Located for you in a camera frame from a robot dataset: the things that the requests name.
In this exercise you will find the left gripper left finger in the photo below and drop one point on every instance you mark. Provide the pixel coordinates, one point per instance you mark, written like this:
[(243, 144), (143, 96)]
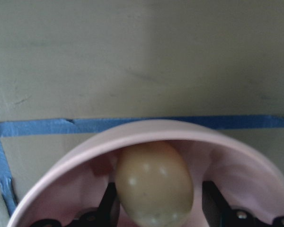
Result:
[(79, 210)]

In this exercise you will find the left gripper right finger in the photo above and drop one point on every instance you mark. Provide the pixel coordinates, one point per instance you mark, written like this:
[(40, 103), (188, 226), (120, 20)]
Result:
[(219, 213)]

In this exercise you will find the brown egg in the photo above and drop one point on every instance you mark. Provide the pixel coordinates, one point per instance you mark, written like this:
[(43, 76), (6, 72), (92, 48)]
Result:
[(154, 185)]

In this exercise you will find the pink bowl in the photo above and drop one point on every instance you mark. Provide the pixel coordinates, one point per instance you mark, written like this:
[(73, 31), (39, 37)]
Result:
[(246, 178)]

